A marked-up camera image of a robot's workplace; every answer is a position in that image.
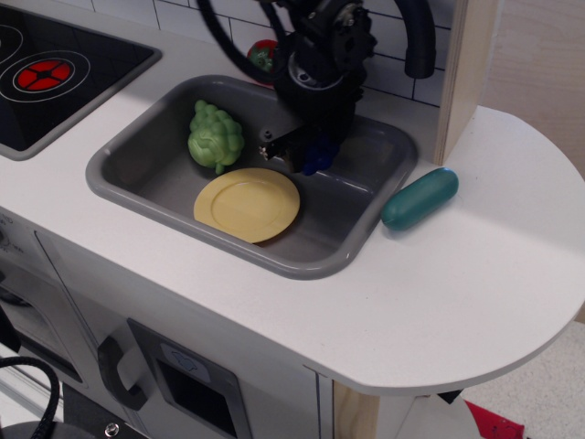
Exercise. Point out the grey toy sink basin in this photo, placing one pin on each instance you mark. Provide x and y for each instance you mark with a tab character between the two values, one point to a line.
147	169

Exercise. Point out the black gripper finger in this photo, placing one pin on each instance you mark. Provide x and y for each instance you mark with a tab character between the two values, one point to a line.
295	156

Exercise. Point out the blue toy blueberries cluster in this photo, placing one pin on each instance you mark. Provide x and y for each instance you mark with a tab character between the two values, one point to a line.
319	155

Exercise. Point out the black toy faucet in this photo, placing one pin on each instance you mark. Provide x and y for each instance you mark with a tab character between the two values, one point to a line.
420	55

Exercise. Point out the black toy stovetop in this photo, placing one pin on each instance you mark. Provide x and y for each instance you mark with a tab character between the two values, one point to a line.
54	74

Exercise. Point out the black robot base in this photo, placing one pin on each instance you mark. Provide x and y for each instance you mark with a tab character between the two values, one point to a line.
58	411

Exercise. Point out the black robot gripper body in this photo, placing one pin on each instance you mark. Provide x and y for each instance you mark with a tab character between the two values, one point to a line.
308	113

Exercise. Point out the wooden side panel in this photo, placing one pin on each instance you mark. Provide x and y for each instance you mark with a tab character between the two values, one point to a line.
471	43

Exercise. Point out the teal toy cucumber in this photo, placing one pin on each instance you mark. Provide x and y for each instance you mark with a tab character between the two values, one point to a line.
418	200

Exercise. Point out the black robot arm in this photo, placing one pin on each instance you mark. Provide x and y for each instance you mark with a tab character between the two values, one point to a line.
317	72

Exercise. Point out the grey dishwasher door panel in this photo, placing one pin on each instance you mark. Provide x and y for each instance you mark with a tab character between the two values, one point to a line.
195	385

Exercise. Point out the red cloth on floor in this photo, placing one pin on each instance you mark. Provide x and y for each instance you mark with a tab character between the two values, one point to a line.
493	425

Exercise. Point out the red toy strawberry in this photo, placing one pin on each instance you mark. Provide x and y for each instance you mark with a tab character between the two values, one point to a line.
261	54

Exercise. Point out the green toy lettuce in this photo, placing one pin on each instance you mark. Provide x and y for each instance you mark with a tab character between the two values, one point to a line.
215	141

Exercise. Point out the black oven door handle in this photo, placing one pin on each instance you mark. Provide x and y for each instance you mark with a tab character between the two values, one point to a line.
110	356

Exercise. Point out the yellow toy plate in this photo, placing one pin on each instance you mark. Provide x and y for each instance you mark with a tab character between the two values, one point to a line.
252	204

